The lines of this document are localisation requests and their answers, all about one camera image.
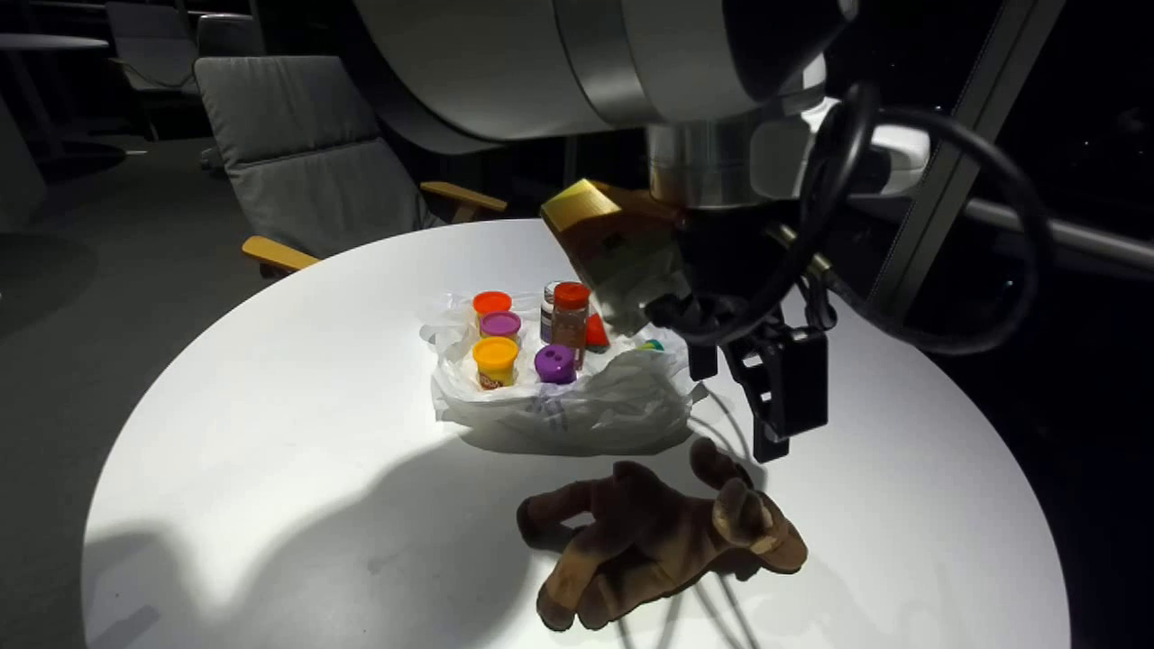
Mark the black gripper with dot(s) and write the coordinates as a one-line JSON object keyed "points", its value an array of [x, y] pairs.
{"points": [[732, 282]]}

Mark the brown plush moose toy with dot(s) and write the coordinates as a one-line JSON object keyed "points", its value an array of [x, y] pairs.
{"points": [[661, 541]]}

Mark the purple dough tub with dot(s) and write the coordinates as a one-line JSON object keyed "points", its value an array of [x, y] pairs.
{"points": [[557, 365]]}

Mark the brown spice jar red lid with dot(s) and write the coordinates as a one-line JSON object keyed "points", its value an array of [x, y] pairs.
{"points": [[567, 312]]}

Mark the dough tub yellow lid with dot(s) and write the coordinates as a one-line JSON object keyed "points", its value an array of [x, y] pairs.
{"points": [[494, 358]]}

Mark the dough tub pink lid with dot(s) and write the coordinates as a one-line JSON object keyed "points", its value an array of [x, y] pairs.
{"points": [[502, 325]]}

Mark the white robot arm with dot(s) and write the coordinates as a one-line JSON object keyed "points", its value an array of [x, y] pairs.
{"points": [[598, 74]]}

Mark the horizontal metal railing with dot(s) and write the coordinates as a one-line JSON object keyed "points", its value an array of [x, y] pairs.
{"points": [[1082, 241]]}

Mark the grey chair wooden armrests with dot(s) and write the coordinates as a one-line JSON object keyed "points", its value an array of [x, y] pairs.
{"points": [[312, 157]]}

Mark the grey metal post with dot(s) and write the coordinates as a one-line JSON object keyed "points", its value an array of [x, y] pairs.
{"points": [[960, 157]]}

